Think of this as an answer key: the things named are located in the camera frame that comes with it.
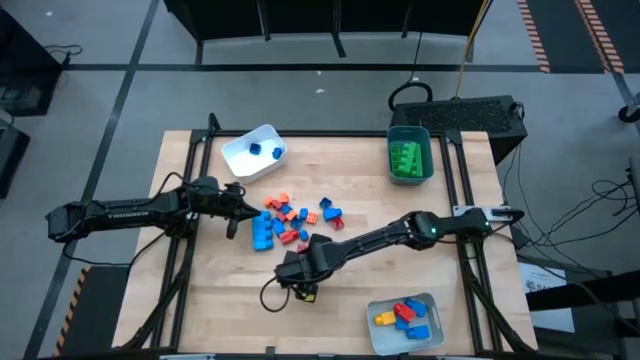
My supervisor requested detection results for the black table frame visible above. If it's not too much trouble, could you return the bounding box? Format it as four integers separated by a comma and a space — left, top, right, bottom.
112, 112, 539, 354

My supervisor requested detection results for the silver mounting plate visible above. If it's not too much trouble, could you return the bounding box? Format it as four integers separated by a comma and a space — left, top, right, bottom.
452, 203, 514, 221

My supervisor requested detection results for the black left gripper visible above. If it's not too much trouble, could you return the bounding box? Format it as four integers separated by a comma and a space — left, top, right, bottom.
186, 175, 263, 241

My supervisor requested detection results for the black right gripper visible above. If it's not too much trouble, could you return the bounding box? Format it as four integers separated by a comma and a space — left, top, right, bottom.
275, 234, 334, 305

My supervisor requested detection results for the black looped floor cable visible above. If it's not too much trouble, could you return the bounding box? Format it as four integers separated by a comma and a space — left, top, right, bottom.
388, 29, 434, 114

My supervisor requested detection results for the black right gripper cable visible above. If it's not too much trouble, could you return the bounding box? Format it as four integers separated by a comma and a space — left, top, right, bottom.
259, 276, 293, 314

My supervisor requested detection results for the black box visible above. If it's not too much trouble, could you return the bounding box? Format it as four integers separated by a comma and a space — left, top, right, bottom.
0, 117, 32, 200

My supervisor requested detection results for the white printed paper sheet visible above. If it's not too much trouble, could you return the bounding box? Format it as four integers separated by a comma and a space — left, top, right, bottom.
517, 261, 577, 335

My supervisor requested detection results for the long blue block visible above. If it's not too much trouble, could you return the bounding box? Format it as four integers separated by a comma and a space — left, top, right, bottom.
252, 210, 275, 252

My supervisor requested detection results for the black partition screen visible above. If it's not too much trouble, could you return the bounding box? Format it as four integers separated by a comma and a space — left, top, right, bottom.
162, 0, 496, 66

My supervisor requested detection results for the yellow hanging cable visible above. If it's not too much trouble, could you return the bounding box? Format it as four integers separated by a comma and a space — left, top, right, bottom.
452, 0, 494, 99

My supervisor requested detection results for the long green block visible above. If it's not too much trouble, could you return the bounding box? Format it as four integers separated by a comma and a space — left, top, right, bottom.
388, 141, 409, 177
405, 141, 425, 179
390, 163, 424, 180

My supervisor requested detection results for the black orange-striped floor mat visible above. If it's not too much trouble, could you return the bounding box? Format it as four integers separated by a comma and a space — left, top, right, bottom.
52, 266, 132, 359
516, 0, 627, 75

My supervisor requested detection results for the black computer case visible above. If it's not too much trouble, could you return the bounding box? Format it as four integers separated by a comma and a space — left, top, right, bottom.
389, 94, 529, 165

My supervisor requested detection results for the light grey plastic bin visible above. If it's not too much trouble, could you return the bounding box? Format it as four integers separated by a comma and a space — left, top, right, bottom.
366, 292, 446, 355

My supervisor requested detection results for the black beam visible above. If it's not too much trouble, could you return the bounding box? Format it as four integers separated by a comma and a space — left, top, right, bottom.
524, 269, 640, 314

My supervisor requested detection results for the black cabinet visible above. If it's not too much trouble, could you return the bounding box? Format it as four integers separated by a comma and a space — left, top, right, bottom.
0, 7, 65, 119

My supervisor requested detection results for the teal plastic bin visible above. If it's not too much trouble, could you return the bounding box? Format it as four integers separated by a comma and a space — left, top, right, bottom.
386, 124, 435, 187

